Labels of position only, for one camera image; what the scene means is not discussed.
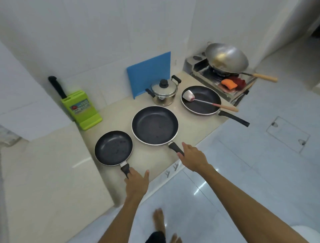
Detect person's right hand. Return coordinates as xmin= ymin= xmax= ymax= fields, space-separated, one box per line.
xmin=177 ymin=142 xmax=209 ymax=173

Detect person's left hand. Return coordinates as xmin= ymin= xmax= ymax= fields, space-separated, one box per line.
xmin=124 ymin=167 xmax=150 ymax=197

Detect medium black frying pan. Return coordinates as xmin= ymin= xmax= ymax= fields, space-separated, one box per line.
xmin=131 ymin=106 xmax=185 ymax=157

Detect small black frying pan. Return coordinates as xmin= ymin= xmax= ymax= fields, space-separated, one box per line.
xmin=94 ymin=130 xmax=134 ymax=179

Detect person's left forearm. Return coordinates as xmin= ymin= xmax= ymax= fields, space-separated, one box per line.
xmin=98 ymin=192 xmax=147 ymax=243

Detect person's right forearm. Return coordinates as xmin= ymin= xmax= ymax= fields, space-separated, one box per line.
xmin=194 ymin=163 xmax=310 ymax=243

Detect large black frying pan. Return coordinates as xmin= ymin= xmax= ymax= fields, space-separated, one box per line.
xmin=181 ymin=86 xmax=250 ymax=128

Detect person's left foot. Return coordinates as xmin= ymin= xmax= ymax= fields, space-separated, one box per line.
xmin=153 ymin=208 xmax=166 ymax=233

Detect person's black shorts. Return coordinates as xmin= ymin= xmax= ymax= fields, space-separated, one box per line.
xmin=144 ymin=231 xmax=167 ymax=243

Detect steel pot lid black knob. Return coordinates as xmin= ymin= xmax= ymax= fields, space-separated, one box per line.
xmin=151 ymin=79 xmax=178 ymax=97

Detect steel gas stove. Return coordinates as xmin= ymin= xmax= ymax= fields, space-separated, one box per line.
xmin=183 ymin=51 xmax=258 ymax=107

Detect orange sponge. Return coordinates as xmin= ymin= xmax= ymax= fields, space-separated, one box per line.
xmin=221 ymin=79 xmax=238 ymax=90

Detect blue cutting board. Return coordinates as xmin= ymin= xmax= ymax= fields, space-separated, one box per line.
xmin=126 ymin=51 xmax=171 ymax=100

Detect dark red cloth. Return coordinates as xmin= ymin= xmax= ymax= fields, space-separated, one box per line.
xmin=230 ymin=76 xmax=247 ymax=90

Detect green knife block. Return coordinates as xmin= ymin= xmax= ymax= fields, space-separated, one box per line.
xmin=60 ymin=90 xmax=103 ymax=131

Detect floor access hatch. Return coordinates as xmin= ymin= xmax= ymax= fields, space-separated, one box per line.
xmin=266 ymin=116 xmax=311 ymax=154

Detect metal spatula with wooden handle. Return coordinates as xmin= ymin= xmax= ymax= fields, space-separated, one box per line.
xmin=182 ymin=90 xmax=239 ymax=112

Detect steel pot with black handles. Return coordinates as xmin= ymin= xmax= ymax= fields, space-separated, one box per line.
xmin=145 ymin=75 xmax=182 ymax=107

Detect steel wok with wooden handle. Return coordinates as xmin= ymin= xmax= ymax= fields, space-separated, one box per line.
xmin=205 ymin=42 xmax=278 ymax=83

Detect black handled knife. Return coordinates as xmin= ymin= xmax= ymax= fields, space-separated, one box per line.
xmin=48 ymin=76 xmax=67 ymax=99

